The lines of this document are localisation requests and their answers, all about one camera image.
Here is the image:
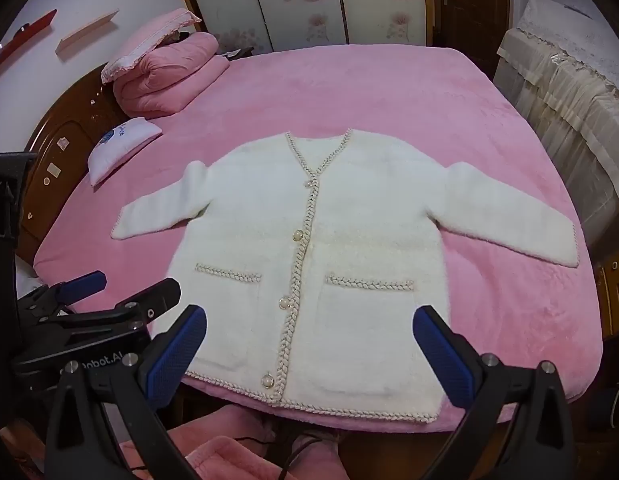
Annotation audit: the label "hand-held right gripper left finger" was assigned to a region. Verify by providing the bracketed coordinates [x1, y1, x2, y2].
[44, 304, 208, 480]

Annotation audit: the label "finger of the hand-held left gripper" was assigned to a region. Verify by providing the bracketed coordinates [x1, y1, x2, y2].
[16, 270, 108, 323]
[64, 277, 182, 335]

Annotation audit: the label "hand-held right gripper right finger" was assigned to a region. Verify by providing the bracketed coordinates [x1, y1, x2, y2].
[412, 305, 575, 480]

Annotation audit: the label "white fluffy cardigan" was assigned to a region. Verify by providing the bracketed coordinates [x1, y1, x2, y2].
[110, 129, 579, 423]

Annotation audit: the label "person's pink pants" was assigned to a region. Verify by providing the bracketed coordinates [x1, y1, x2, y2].
[114, 405, 350, 480]

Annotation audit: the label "small white pillow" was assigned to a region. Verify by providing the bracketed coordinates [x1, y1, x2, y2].
[88, 116, 163, 187]

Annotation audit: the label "brown wooden headboard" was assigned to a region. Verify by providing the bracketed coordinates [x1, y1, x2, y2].
[14, 62, 125, 261]

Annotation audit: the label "brown wooden cabinet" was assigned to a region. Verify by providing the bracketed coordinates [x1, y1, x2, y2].
[592, 232, 619, 341]

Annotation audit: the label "folded pink quilt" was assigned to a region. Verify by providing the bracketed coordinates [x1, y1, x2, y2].
[112, 32, 230, 120]

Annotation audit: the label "pink lace-trimmed pillow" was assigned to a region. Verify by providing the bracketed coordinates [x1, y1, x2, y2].
[100, 8, 202, 85]

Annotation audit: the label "pink plush bed blanket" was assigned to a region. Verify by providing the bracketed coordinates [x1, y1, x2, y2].
[33, 46, 607, 433]

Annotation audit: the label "cream lace-covered furniture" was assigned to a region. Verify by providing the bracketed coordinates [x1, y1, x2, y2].
[492, 0, 619, 266]

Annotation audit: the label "floral sliding-door wardrobe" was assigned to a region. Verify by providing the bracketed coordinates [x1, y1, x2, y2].
[169, 0, 435, 56]

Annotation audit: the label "dark wooden door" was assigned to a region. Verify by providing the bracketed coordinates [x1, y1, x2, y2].
[432, 0, 513, 81]

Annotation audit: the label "black cable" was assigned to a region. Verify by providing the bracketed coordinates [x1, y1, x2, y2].
[234, 430, 320, 480]

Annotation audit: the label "light wooden wall shelf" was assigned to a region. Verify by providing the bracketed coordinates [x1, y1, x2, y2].
[56, 9, 120, 54]

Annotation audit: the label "red wall shelf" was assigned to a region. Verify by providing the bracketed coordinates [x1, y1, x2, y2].
[0, 9, 57, 63]

